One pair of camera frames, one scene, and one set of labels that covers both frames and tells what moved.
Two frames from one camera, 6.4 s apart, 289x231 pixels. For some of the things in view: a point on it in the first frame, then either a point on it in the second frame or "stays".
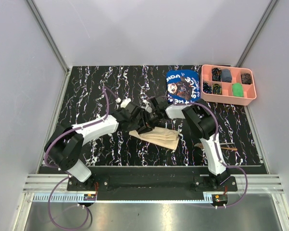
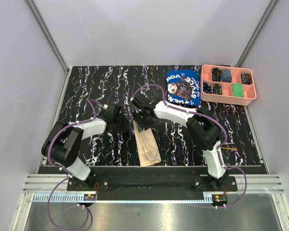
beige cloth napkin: x=167 y=138 → x=148 y=149
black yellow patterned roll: x=216 y=89 stays
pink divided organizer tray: x=228 y=84 stays
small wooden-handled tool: x=199 y=145 stays
